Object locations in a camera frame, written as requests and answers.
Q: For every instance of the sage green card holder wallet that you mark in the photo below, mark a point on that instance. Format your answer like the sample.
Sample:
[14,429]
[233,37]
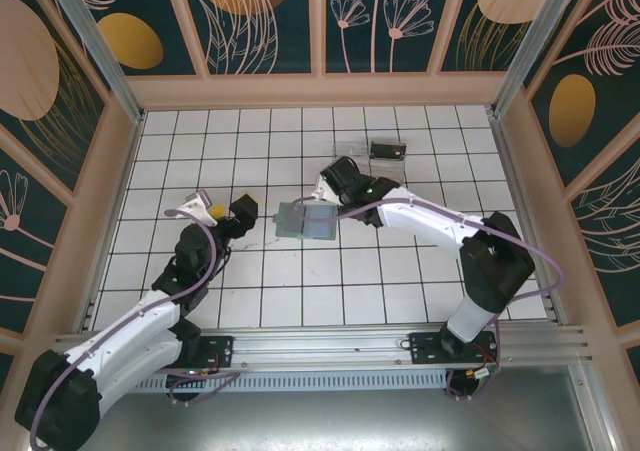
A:
[320,226]

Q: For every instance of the grey credit card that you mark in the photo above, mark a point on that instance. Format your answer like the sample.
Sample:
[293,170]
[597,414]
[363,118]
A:
[291,220]

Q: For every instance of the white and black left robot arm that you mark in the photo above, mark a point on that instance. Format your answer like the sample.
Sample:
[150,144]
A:
[125,331]

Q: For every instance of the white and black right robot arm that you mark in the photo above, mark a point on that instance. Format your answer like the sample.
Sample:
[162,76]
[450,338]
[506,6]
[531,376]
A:
[425,221]

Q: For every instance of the black credit card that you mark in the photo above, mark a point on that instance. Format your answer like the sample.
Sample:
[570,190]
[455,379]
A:
[387,151]

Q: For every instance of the grey metal sheet panel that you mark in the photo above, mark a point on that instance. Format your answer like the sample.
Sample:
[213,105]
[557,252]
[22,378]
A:
[325,421]

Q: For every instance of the green circuit board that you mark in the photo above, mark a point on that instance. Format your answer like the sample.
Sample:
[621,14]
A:
[484,373]

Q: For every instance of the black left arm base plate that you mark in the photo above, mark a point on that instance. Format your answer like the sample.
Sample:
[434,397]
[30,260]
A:
[220,351]

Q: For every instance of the aluminium rail beam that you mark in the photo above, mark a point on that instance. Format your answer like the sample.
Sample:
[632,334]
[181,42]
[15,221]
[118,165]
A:
[325,346]

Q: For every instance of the aluminium side rail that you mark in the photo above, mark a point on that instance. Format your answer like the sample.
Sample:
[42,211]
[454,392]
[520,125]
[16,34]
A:
[524,211]

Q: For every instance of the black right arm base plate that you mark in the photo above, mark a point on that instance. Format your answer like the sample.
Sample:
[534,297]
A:
[425,348]

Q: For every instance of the aluminium frame post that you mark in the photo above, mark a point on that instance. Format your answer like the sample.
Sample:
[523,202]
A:
[536,31]
[94,31]

